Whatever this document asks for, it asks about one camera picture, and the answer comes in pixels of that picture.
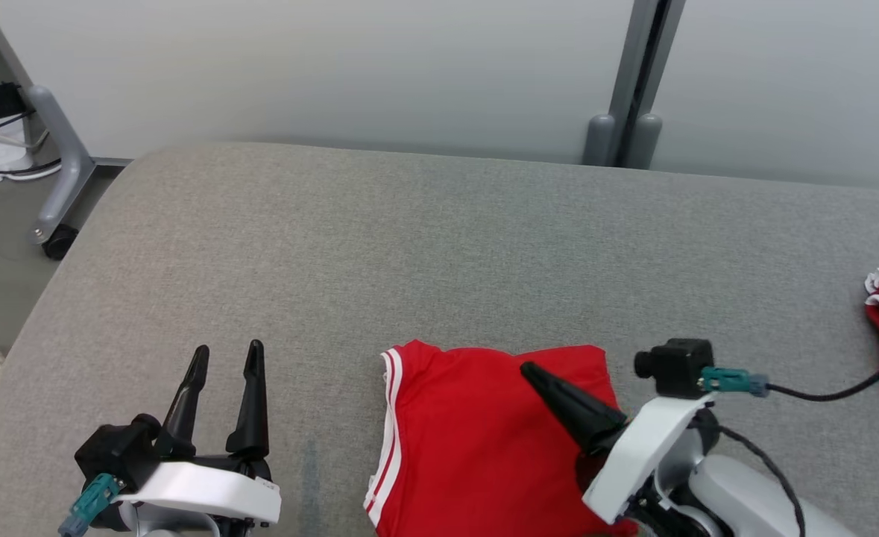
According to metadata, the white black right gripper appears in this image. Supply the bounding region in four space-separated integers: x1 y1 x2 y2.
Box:
519 360 716 527

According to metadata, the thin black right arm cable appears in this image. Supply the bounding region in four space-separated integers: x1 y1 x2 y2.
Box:
713 424 807 537

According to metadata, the teal plug camera cable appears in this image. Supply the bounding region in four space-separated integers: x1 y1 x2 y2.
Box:
699 345 879 403
57 473 124 537

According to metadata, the grey metal frame leg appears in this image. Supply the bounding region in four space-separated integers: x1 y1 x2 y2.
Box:
0 0 133 247

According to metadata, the grey metal partition post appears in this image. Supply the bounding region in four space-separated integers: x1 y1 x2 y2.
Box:
582 0 687 170

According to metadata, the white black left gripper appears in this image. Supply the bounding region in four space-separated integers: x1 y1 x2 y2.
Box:
113 339 283 537

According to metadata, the black caster wheel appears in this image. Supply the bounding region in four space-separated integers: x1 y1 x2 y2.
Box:
41 223 80 262

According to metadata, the teal plug right camera cable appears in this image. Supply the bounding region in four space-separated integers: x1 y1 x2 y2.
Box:
699 345 879 403

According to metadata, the cables and power adapter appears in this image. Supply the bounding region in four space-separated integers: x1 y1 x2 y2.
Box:
0 89 63 184

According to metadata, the black power adapter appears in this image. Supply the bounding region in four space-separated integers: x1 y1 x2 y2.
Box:
0 81 28 118

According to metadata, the teal plug left camera cable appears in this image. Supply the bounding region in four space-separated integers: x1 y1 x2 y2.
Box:
57 473 124 537

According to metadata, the red white Bulls jersey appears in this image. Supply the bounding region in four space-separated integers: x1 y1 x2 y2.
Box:
362 339 639 537

